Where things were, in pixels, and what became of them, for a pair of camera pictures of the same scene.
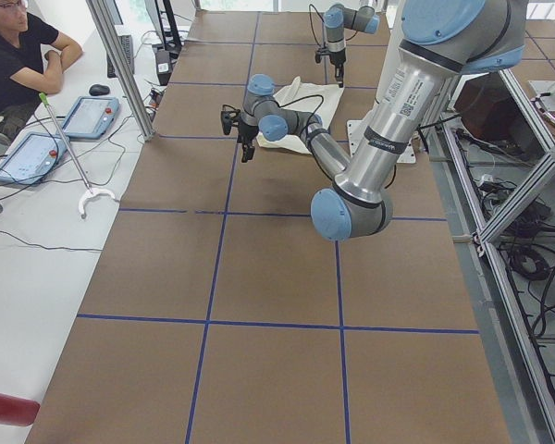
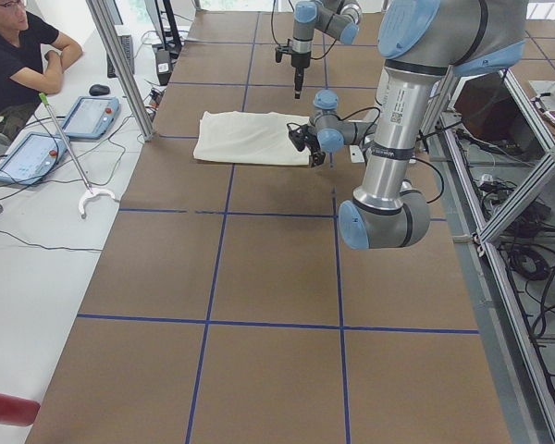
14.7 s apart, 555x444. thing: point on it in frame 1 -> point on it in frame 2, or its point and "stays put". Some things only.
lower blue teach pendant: (32, 159) stays put
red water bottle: (7, 409) stays put
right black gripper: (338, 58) -> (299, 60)
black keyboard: (128, 46) stays put
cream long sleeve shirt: (310, 98) -> (250, 138)
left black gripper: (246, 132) -> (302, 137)
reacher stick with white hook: (89, 191) stays put
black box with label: (163, 61) stays put
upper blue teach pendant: (91, 117) stays put
